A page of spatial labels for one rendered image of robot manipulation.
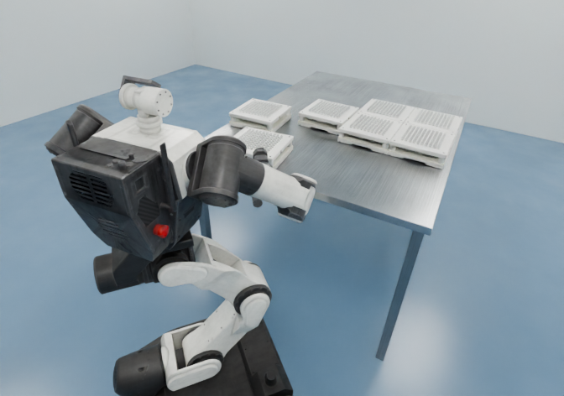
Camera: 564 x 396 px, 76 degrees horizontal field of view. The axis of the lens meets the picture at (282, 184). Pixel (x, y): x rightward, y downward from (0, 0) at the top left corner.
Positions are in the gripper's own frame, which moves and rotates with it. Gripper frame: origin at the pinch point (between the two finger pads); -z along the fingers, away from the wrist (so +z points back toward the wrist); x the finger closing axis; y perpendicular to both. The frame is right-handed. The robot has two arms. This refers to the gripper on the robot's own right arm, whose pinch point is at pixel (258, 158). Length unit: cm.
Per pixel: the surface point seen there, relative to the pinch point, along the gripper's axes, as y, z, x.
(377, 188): 44.9, 18.2, 6.8
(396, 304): 53, 40, 51
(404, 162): 65, 0, 7
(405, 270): 52, 40, 31
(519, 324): 134, 32, 92
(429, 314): 90, 19, 92
